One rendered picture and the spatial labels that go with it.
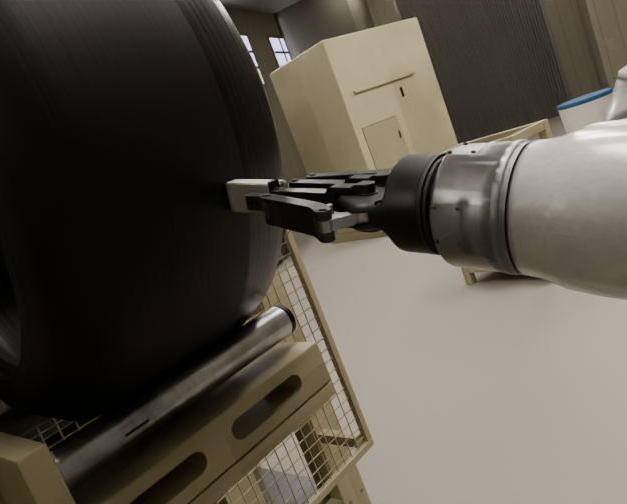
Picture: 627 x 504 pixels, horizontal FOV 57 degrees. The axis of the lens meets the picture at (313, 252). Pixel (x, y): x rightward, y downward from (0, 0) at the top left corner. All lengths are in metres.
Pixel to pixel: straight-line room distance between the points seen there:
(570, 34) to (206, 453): 11.56
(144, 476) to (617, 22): 9.09
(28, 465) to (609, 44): 9.14
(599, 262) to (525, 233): 0.04
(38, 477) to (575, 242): 0.46
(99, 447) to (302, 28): 10.93
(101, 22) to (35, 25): 0.06
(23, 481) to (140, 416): 0.13
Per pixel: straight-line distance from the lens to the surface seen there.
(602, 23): 9.38
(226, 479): 0.69
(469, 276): 3.55
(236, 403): 0.68
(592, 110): 6.00
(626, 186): 0.34
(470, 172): 0.38
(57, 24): 0.54
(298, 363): 0.74
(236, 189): 0.56
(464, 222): 0.38
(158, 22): 0.58
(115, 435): 0.64
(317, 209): 0.43
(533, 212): 0.36
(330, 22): 11.19
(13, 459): 0.57
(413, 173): 0.41
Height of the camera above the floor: 1.10
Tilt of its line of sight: 10 degrees down
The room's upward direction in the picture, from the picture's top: 21 degrees counter-clockwise
